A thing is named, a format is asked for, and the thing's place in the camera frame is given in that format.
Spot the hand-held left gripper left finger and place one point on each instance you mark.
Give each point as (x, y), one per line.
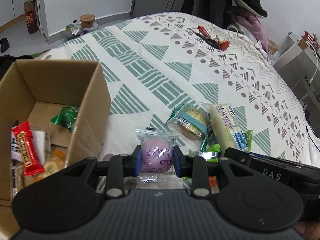
(137, 162)

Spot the white cake packet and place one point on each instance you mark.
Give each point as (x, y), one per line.
(226, 127)

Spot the wicker basket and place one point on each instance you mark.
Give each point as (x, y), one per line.
(273, 47)

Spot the small orange snack packet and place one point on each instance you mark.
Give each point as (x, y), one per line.
(213, 183)

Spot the black and white snack packet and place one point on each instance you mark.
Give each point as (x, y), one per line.
(40, 142)

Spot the black shoe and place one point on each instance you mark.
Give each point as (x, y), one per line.
(4, 45)

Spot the orange cracker packet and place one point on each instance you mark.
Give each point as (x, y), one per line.
(53, 166)

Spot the red round object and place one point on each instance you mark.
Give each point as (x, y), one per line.
(224, 44)

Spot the purple bun packet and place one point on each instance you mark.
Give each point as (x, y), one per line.
(156, 155)

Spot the pink clothing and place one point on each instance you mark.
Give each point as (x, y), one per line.
(252, 25)

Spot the round biscuit packet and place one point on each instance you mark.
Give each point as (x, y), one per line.
(191, 121)

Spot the crumpled plastic bag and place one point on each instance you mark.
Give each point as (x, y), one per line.
(73, 30)

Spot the red snack packet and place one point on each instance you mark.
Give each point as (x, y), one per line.
(27, 150)

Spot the red basket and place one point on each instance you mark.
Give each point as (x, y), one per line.
(312, 40)

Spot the brown cardboard box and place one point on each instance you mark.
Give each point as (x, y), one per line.
(82, 100)

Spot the brown paper bag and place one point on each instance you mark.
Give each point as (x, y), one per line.
(31, 17)

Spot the beige snack bar packet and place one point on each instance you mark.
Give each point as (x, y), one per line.
(17, 181)

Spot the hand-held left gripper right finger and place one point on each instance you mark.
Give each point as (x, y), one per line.
(176, 162)

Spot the dark green snack packet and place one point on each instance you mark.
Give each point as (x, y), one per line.
(66, 117)

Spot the brown lidded paper bowl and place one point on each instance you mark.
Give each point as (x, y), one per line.
(88, 21)

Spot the grey desk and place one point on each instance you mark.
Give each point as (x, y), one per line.
(297, 65)

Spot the red stick-shaped object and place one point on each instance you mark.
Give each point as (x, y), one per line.
(203, 31)

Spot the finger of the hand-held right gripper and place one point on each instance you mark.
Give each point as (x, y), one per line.
(237, 155)

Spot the patterned bedspread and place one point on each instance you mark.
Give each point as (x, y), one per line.
(162, 67)

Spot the white floor rack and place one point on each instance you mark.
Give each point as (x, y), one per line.
(40, 10)

